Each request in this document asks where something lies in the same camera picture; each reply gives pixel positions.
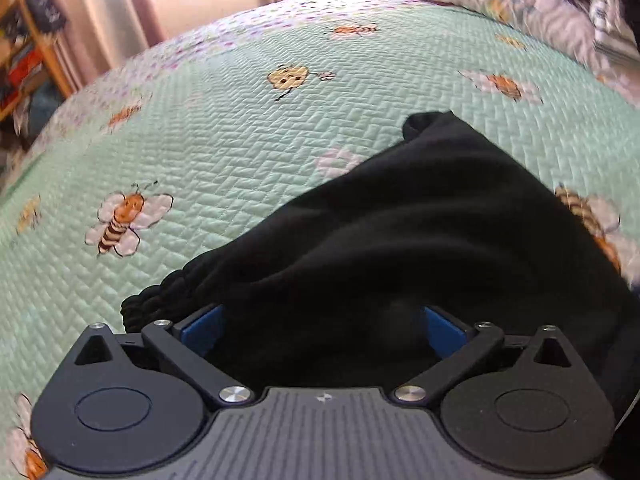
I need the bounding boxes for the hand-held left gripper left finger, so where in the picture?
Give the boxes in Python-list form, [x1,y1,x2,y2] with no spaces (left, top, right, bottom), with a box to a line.
[74,304,256,408]

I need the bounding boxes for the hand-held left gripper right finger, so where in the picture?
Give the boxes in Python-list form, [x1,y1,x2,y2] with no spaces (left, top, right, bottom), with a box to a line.
[391,305,573,407]

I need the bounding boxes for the black pants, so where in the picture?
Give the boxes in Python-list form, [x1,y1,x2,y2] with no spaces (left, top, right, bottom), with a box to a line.
[120,110,640,426]

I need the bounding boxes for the green bee-print quilt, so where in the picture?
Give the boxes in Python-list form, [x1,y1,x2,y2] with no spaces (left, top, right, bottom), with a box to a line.
[0,0,640,480]

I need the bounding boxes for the blue plastic bag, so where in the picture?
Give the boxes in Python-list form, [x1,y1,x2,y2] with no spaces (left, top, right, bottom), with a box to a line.
[15,85,66,141]

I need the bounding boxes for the wooden bookshelf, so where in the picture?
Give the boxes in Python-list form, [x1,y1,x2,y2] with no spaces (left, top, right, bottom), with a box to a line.
[0,0,76,126]

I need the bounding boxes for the white black striped garment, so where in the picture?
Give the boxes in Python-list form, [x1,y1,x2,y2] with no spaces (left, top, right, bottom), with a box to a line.
[586,0,638,63]

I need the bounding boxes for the navy hanging bag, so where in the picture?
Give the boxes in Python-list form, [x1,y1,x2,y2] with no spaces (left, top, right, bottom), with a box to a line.
[25,0,68,36]

